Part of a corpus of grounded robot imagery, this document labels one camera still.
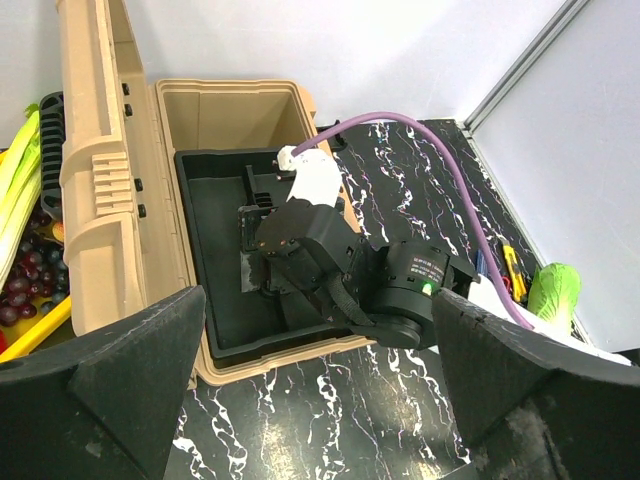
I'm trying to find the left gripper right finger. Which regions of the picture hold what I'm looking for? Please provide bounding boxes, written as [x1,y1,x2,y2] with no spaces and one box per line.
[433,290,639,479]

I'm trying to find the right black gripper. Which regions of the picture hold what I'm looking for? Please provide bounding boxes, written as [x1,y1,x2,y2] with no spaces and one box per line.
[256,198,380,325]

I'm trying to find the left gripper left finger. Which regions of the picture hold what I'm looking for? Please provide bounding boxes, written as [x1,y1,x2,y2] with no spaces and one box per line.
[1,287,205,479]

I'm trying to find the black tool tray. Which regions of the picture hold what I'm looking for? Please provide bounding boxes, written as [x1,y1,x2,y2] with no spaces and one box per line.
[174,148,355,371]

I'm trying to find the yellow utility knife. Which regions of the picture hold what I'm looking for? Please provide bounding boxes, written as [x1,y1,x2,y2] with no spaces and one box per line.
[501,240,527,303]

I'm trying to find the blue red screwdriver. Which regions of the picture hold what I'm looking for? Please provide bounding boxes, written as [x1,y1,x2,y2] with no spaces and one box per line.
[475,249,489,277]

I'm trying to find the tan plastic tool box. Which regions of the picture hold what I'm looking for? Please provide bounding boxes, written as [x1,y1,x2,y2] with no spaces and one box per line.
[54,0,374,387]

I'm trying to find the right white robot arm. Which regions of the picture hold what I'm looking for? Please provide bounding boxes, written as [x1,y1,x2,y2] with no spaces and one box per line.
[255,146,631,366]

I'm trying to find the yellow plastic fruit tray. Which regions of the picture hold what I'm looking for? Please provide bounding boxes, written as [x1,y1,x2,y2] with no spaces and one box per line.
[1,297,71,362]

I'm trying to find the napa cabbage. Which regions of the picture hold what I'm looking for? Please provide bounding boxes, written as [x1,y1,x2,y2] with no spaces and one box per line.
[527,263,582,335]

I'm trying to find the dark purple grape bunch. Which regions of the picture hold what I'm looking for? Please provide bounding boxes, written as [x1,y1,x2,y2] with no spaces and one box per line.
[1,206,70,327]

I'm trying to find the green white leek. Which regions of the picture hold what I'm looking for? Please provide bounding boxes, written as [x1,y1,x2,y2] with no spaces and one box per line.
[1,104,41,286]

